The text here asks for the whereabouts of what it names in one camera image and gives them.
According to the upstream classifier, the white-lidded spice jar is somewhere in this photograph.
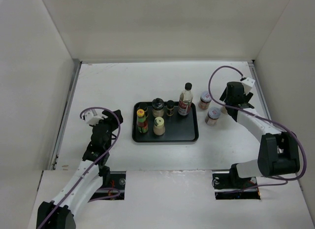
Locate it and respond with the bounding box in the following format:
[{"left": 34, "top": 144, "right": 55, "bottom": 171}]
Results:
[{"left": 198, "top": 91, "right": 212, "bottom": 110}]

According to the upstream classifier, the white-lidded chili jar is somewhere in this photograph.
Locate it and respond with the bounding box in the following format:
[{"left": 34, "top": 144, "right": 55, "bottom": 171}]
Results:
[{"left": 205, "top": 107, "right": 221, "bottom": 126}]

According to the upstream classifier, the red chili sauce bottle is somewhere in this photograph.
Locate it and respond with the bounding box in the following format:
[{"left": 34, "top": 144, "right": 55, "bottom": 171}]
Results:
[{"left": 136, "top": 109, "right": 148, "bottom": 133}]

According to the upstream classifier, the tall clear vinegar bottle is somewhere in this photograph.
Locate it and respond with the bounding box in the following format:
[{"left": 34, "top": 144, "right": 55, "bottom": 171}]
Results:
[{"left": 178, "top": 83, "right": 193, "bottom": 116}]

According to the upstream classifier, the small yellow-lidded jar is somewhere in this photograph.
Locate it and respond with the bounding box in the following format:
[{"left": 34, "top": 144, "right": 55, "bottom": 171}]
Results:
[{"left": 153, "top": 117, "right": 165, "bottom": 136}]

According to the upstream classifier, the black-capped pepper jar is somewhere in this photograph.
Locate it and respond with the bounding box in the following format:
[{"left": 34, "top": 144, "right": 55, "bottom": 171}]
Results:
[{"left": 166, "top": 100, "right": 174, "bottom": 117}]

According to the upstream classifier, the wide black-capped seasoning jar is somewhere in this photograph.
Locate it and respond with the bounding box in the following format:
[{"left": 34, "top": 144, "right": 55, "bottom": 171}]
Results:
[{"left": 152, "top": 98, "right": 164, "bottom": 118}]

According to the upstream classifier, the clear salt grinder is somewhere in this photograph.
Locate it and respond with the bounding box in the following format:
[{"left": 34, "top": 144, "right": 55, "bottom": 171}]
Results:
[{"left": 221, "top": 106, "right": 228, "bottom": 115}]

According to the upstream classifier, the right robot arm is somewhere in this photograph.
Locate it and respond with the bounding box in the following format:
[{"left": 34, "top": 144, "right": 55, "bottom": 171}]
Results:
[{"left": 220, "top": 82, "right": 300, "bottom": 188}]

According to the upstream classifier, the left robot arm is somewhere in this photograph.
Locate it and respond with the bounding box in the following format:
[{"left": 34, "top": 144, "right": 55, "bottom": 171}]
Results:
[{"left": 36, "top": 107, "right": 123, "bottom": 229}]

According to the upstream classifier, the small black-capped spice jar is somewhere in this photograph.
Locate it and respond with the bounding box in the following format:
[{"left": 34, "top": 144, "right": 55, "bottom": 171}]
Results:
[{"left": 138, "top": 102, "right": 148, "bottom": 117}]

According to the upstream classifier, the black plastic tray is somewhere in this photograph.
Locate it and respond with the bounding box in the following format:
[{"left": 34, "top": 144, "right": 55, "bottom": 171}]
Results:
[{"left": 132, "top": 101, "right": 199, "bottom": 143}]

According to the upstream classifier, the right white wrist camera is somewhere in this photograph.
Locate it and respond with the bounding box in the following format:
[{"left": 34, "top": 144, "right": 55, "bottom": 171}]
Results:
[{"left": 240, "top": 76, "right": 255, "bottom": 90}]

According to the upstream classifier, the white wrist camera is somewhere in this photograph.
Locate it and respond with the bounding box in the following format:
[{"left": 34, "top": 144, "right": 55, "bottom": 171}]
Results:
[
  {"left": 83, "top": 109, "right": 103, "bottom": 126},
  {"left": 240, "top": 76, "right": 255, "bottom": 90}
]

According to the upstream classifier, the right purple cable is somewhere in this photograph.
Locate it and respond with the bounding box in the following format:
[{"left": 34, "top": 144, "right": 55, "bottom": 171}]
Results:
[{"left": 208, "top": 65, "right": 308, "bottom": 193}]

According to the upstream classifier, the purple cable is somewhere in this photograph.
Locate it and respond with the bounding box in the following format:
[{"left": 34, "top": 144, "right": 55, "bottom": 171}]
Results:
[
  {"left": 208, "top": 65, "right": 308, "bottom": 193},
  {"left": 36, "top": 106, "right": 123, "bottom": 229}
]

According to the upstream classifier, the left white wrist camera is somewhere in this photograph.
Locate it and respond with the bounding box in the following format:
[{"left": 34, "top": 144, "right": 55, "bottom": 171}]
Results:
[{"left": 83, "top": 109, "right": 103, "bottom": 126}]

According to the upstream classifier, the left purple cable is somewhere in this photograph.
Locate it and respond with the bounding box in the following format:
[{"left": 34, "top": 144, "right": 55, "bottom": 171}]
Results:
[{"left": 36, "top": 106, "right": 123, "bottom": 229}]

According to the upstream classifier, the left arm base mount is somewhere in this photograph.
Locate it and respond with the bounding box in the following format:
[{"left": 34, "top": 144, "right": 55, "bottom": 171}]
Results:
[{"left": 89, "top": 166, "right": 126, "bottom": 202}]

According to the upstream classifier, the aluminium table edge rail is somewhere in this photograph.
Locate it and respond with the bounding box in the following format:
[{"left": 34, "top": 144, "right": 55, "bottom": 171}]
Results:
[{"left": 47, "top": 59, "right": 82, "bottom": 170}]

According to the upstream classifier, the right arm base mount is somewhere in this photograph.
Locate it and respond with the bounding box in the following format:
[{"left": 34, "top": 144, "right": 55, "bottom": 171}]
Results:
[{"left": 212, "top": 164, "right": 260, "bottom": 200}]

